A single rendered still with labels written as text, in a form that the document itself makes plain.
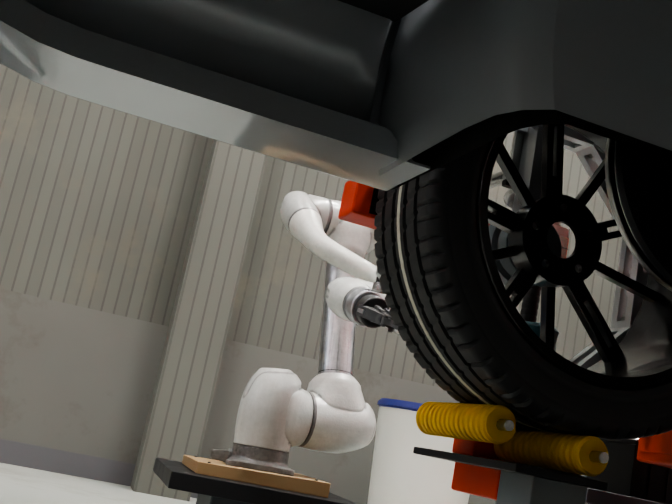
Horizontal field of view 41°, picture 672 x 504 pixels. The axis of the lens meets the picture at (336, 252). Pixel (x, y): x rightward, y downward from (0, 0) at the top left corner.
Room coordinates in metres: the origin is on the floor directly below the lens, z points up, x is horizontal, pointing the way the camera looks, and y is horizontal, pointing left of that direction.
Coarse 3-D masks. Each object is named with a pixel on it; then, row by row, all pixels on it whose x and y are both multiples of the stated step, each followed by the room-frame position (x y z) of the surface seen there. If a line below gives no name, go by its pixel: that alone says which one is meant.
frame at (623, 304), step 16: (576, 144) 1.64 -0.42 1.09; (592, 144) 1.61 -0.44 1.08; (592, 160) 1.65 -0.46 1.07; (608, 208) 1.69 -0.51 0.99; (624, 256) 1.69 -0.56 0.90; (624, 272) 1.69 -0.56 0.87; (640, 272) 1.65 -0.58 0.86; (624, 304) 1.69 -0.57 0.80; (640, 304) 1.65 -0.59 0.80; (624, 320) 1.66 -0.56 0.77; (624, 336) 1.64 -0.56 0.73; (592, 352) 1.64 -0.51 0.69
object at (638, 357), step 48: (480, 192) 1.26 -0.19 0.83; (528, 192) 1.50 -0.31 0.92; (480, 240) 1.26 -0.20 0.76; (528, 240) 1.47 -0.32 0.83; (576, 240) 1.50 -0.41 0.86; (528, 288) 1.50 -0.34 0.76; (576, 288) 1.53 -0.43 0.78; (624, 288) 1.58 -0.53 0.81; (528, 336) 1.29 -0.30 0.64; (624, 384) 1.35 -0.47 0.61
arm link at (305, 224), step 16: (304, 208) 2.52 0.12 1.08; (304, 224) 2.47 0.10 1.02; (320, 224) 2.49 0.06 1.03; (304, 240) 2.46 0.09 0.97; (320, 240) 2.41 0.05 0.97; (320, 256) 2.42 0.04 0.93; (336, 256) 2.38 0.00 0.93; (352, 256) 2.37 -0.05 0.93; (352, 272) 2.37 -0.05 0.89; (368, 272) 2.34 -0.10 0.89
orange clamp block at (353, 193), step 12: (348, 192) 1.49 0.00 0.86; (360, 192) 1.46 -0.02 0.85; (372, 192) 1.46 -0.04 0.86; (348, 204) 1.48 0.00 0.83; (360, 204) 1.46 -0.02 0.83; (372, 204) 1.46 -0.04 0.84; (348, 216) 1.49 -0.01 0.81; (360, 216) 1.47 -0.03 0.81; (372, 216) 1.47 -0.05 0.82; (372, 228) 1.54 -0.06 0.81
